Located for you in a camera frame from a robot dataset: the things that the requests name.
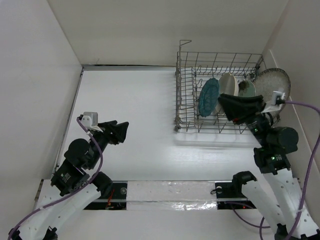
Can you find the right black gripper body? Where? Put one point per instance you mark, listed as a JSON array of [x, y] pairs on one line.
[[258, 126]]

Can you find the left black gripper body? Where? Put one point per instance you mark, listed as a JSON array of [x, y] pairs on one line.
[[101, 139]]

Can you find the light green flower plate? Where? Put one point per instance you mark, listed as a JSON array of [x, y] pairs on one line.
[[246, 89]]

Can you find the cream lobed plate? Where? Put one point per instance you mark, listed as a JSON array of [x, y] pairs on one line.
[[228, 85]]

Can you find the teal scalloped plate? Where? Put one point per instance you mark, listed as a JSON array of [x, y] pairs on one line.
[[208, 97]]

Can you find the speckled brown round plate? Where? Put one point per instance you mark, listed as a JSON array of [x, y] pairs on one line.
[[272, 80]]

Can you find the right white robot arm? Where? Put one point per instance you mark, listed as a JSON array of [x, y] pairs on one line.
[[288, 217]]

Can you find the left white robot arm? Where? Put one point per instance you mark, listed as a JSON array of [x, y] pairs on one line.
[[77, 182]]

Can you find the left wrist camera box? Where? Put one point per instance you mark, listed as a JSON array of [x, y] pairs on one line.
[[88, 121]]

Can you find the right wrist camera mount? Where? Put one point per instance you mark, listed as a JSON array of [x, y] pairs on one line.
[[278, 98]]

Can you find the grey wire dish rack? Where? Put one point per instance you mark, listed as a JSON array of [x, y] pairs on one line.
[[193, 69]]

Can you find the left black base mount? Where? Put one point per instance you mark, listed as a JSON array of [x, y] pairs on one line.
[[116, 200]]

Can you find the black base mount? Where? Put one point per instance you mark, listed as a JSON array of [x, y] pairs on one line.
[[116, 200], [228, 199]]

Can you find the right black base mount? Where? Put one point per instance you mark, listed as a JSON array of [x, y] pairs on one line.
[[228, 199]]

